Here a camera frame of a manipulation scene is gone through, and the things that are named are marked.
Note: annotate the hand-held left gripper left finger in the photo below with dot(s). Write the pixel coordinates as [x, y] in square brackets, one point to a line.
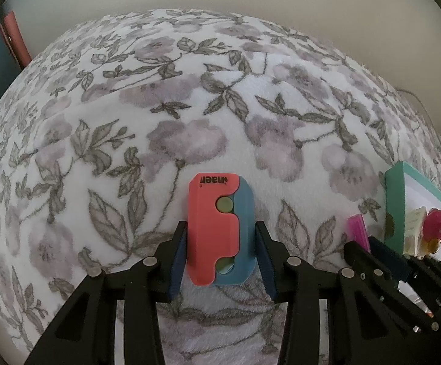
[176, 266]

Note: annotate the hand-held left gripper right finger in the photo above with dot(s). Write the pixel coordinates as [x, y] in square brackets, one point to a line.
[268, 266]

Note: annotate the wide coral blue fidget toy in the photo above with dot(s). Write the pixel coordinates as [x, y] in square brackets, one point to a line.
[212, 228]

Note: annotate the pink dog figurine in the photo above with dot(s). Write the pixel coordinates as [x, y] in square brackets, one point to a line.
[438, 224]

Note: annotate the teal cardboard box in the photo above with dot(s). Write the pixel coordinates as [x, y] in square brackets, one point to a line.
[395, 190]

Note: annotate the purple fidget toy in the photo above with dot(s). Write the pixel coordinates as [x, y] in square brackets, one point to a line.
[359, 228]

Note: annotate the pink board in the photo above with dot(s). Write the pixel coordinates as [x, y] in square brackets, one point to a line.
[15, 38]

